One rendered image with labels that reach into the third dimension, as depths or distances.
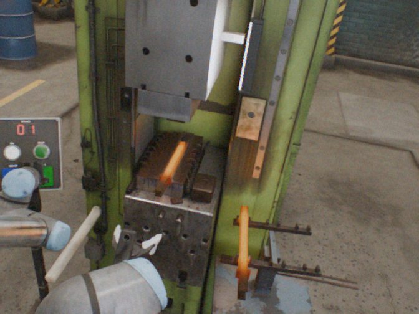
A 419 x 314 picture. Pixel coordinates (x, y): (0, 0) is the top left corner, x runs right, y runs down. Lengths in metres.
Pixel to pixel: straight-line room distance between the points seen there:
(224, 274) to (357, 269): 1.43
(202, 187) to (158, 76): 0.49
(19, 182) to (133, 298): 0.49
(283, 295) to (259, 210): 0.38
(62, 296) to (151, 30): 0.87
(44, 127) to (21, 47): 4.41
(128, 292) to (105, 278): 0.05
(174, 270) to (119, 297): 1.02
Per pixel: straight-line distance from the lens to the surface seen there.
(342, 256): 2.93
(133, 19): 1.33
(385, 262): 3.06
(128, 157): 1.72
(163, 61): 1.33
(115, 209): 1.93
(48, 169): 1.55
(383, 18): 7.38
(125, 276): 0.79
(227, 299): 1.58
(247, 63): 1.38
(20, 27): 5.87
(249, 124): 1.48
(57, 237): 1.06
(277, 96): 1.45
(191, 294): 1.89
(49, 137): 1.56
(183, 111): 1.37
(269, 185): 1.66
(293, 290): 1.68
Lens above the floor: 1.89
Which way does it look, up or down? 32 degrees down
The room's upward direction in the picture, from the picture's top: 8 degrees clockwise
